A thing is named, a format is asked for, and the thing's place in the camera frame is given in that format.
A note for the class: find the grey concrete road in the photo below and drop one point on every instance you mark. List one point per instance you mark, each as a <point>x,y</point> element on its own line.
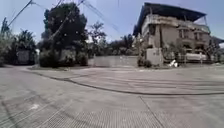
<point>100,103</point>

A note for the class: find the large dark tree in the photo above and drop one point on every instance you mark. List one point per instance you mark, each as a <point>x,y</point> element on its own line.
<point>65,30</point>

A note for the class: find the beige multi-storey building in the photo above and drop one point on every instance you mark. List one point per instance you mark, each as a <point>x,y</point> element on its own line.
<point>166,31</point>

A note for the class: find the white vehicle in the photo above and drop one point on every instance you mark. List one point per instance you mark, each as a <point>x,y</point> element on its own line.
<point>195,56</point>

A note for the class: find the trees and bushes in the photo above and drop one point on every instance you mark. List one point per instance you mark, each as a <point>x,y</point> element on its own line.
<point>16,48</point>

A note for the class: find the grey concrete wall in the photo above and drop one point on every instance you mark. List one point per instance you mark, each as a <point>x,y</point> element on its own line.
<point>113,61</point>

